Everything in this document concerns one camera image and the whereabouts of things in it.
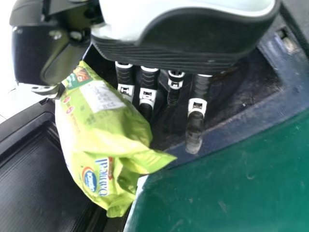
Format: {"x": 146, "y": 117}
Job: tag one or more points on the yellow-green biscuit packet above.
{"x": 101, "y": 135}

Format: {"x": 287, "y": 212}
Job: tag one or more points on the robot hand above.
{"x": 178, "y": 36}

